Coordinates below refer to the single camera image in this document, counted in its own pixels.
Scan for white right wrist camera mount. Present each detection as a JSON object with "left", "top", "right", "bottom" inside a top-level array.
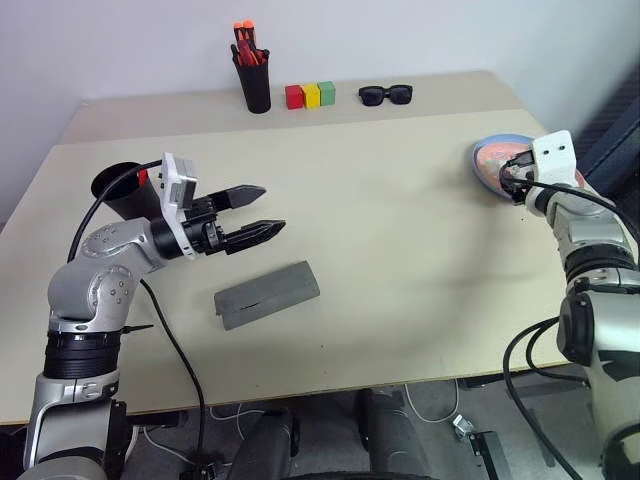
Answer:
[{"left": 531, "top": 129, "right": 579, "bottom": 189}]

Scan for dark ribbed wall panel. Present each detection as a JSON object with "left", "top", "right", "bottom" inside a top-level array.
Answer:
[{"left": 574, "top": 62, "right": 640, "bottom": 199}]

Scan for grey glasses case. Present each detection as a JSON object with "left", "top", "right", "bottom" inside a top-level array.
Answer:
[{"left": 213, "top": 260, "right": 322, "bottom": 331}]

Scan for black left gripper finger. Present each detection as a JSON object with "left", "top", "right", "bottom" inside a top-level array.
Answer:
[
  {"left": 206, "top": 184, "right": 268, "bottom": 212},
  {"left": 223, "top": 219, "right": 287, "bottom": 255}
]

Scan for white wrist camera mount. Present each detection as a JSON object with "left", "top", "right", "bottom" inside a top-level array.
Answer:
[
  {"left": 158, "top": 152, "right": 200, "bottom": 262},
  {"left": 531, "top": 129, "right": 579, "bottom": 189}
]

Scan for white floor cable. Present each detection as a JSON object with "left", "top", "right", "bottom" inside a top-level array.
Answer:
[
  {"left": 208, "top": 403, "right": 281, "bottom": 424},
  {"left": 403, "top": 382, "right": 461, "bottom": 426}
]

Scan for pink plate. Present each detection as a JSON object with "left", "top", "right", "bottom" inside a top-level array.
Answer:
[{"left": 477, "top": 138, "right": 584, "bottom": 199}]

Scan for blue plate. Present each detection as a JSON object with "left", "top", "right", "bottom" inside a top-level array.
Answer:
[{"left": 471, "top": 132, "right": 584, "bottom": 204}]

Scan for black table frame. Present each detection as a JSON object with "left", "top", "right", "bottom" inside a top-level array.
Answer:
[{"left": 458, "top": 367, "right": 594, "bottom": 480}]

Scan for metal caster wheel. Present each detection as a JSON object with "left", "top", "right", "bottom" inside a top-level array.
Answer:
[{"left": 452, "top": 413, "right": 477, "bottom": 442}]

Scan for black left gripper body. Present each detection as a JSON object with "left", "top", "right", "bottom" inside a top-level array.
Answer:
[{"left": 181, "top": 194, "right": 229, "bottom": 258}]

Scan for black pen holder cup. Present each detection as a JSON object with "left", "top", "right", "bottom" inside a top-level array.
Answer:
[
  {"left": 230, "top": 43, "right": 273, "bottom": 115},
  {"left": 90, "top": 161, "right": 169, "bottom": 221}
]

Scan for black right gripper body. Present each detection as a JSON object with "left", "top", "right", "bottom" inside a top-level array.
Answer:
[{"left": 498, "top": 148, "right": 535, "bottom": 205}]

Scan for black sunglasses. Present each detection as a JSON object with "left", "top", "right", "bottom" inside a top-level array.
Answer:
[{"left": 357, "top": 84, "right": 414, "bottom": 108}]

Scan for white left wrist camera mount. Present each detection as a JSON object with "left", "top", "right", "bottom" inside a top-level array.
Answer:
[{"left": 158, "top": 152, "right": 200, "bottom": 262}]

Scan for dark rounded shape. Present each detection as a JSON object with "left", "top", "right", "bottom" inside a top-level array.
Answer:
[
  {"left": 232, "top": 407, "right": 301, "bottom": 480},
  {"left": 355, "top": 387, "right": 444, "bottom": 480}
]

